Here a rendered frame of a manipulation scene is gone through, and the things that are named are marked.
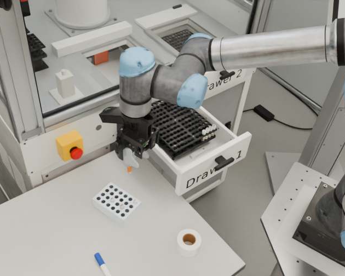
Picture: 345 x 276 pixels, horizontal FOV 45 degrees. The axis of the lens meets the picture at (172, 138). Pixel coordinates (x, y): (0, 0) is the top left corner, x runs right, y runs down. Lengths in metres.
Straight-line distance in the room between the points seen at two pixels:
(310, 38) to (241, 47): 0.14
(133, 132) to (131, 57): 0.22
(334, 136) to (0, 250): 1.62
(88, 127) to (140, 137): 0.37
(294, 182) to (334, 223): 0.28
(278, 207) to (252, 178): 1.08
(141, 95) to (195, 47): 0.17
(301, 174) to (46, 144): 0.85
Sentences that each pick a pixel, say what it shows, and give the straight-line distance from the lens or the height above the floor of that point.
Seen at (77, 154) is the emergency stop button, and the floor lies 0.88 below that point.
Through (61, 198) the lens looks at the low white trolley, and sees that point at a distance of 1.34.
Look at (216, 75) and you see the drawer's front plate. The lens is 1.59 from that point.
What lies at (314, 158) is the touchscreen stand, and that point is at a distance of 2.32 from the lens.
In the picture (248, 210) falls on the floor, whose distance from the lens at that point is 2.31.
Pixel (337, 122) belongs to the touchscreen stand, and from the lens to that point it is 2.16.
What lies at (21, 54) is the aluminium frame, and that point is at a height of 1.22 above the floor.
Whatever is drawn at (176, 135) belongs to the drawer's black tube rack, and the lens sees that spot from 1.32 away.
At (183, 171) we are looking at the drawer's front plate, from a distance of 1.18.
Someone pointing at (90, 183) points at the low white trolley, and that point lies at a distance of 1.36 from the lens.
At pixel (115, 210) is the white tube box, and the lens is 1.25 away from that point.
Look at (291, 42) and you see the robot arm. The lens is 0.91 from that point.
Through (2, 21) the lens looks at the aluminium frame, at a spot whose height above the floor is 1.32.
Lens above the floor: 1.82
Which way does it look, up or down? 45 degrees down
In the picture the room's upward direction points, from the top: 6 degrees clockwise
